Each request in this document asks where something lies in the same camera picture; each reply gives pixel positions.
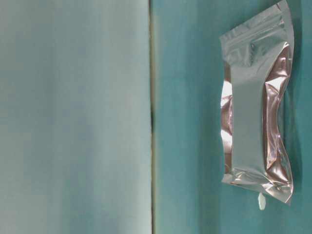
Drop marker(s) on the silver zip bag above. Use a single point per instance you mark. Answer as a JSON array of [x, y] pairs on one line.
[[258, 57]]

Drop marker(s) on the white tape mark middle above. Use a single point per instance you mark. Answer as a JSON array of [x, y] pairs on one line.
[[261, 216]]

